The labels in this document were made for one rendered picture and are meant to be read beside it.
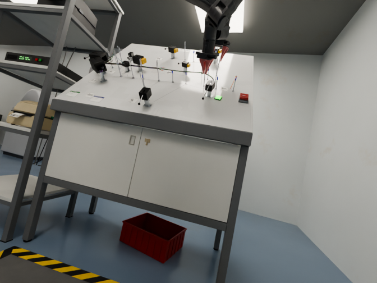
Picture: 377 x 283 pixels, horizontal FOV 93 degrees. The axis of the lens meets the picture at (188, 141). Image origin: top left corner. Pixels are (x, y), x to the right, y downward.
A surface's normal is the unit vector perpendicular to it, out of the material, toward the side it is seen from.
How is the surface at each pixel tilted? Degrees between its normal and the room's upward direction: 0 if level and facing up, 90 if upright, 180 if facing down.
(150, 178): 90
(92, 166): 90
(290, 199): 90
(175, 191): 90
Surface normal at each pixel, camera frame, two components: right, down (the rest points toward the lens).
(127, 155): -0.15, -0.11
